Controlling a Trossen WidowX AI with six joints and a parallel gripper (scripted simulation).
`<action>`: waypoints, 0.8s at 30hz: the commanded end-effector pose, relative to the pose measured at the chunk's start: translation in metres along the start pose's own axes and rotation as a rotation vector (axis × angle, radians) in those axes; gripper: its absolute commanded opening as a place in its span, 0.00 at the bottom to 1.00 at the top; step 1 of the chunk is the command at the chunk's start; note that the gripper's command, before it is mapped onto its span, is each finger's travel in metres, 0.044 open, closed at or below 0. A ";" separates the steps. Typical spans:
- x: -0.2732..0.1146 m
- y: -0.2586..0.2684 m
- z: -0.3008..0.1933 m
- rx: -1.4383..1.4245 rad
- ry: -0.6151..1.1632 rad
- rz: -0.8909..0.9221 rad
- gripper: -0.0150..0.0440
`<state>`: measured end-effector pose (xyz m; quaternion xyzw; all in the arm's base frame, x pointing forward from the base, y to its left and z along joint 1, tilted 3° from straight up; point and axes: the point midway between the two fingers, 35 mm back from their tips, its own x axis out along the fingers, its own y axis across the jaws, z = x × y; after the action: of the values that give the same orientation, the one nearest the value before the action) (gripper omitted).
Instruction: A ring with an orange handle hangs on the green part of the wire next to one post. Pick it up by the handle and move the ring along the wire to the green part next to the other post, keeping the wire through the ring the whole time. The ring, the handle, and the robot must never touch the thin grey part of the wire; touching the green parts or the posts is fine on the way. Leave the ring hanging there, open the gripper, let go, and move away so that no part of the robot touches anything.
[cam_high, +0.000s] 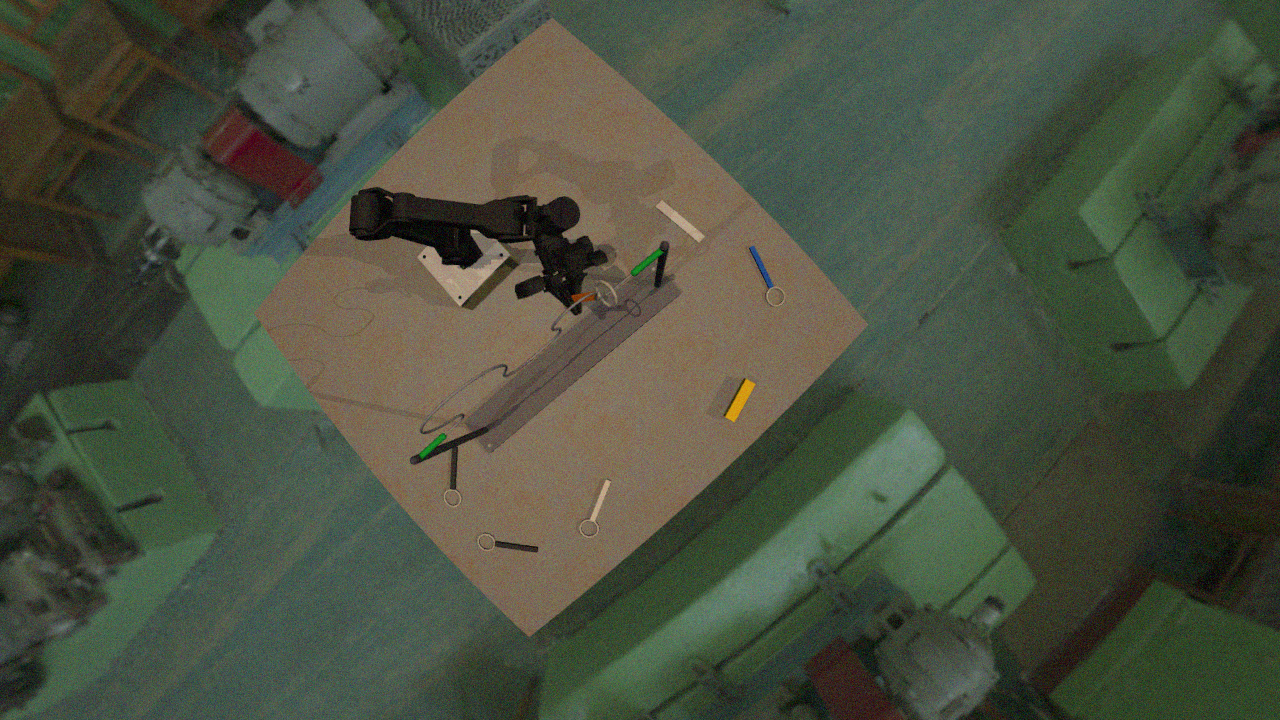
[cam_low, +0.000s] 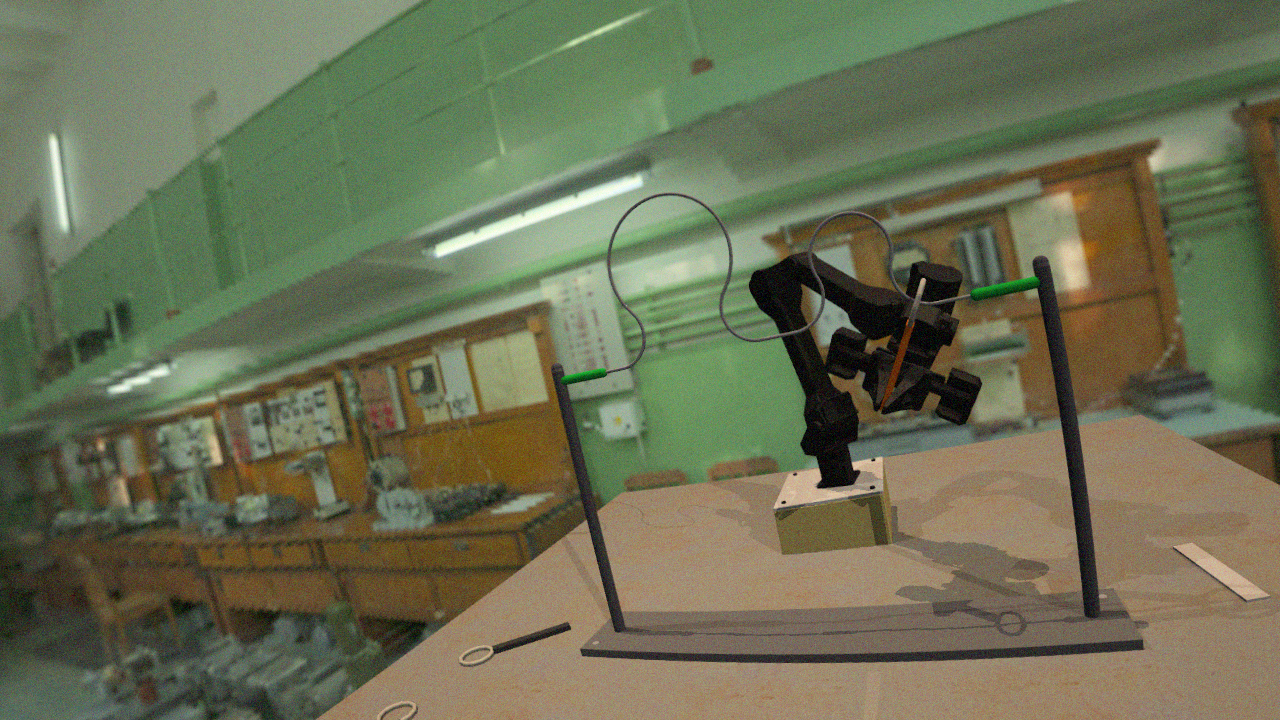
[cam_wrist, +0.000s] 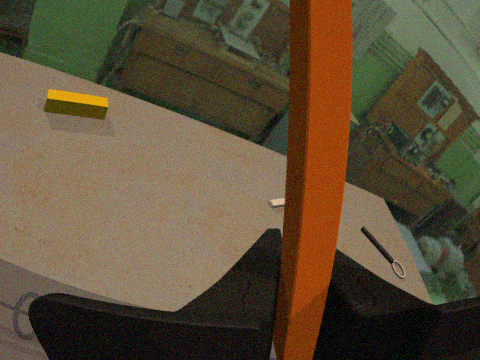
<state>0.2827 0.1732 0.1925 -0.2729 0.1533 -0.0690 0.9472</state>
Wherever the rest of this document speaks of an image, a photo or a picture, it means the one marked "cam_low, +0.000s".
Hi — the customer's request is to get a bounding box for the orange handle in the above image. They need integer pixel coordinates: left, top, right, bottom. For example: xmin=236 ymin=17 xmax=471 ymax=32
xmin=879 ymin=278 xmax=925 ymax=410

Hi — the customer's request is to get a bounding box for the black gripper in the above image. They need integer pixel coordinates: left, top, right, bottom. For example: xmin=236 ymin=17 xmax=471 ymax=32
xmin=826 ymin=327 xmax=983 ymax=425

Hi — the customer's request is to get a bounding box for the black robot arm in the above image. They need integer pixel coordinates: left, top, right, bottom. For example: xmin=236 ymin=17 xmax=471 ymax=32
xmin=749 ymin=251 xmax=963 ymax=489

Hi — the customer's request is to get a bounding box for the beige flat bar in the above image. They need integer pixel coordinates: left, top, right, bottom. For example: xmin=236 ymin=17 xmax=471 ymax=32
xmin=1172 ymin=543 xmax=1271 ymax=603

